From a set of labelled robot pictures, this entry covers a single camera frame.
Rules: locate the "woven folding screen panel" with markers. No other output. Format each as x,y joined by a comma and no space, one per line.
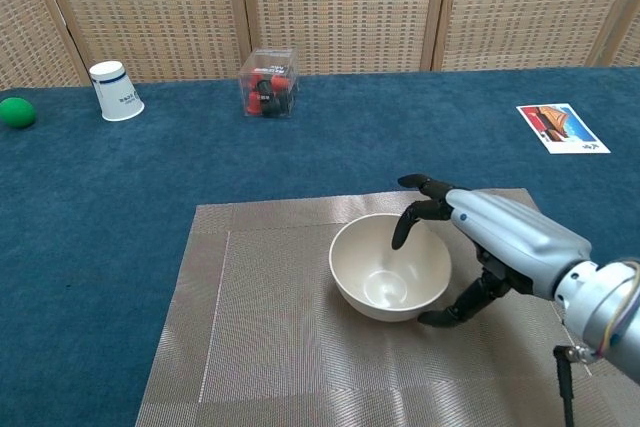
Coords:
25,37
150,12
631,42
525,2
345,2

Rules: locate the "cream ceramic bowl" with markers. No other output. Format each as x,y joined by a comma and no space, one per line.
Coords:
390,272

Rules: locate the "photo card with white border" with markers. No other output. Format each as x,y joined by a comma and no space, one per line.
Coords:
560,127

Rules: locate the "green ball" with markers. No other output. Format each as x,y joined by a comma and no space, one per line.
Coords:
17,113

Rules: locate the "blue felt table cover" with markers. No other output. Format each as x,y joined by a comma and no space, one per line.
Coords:
100,247

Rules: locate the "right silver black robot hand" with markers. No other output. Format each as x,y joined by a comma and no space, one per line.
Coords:
520,242

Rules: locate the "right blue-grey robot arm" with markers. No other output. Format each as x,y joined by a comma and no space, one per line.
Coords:
610,307

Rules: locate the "beige woven placemat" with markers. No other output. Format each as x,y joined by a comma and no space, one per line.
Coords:
275,322

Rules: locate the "white paper cup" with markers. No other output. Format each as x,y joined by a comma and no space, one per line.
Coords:
117,97

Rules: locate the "clear box with red pieces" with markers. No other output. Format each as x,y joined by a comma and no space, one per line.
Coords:
267,92

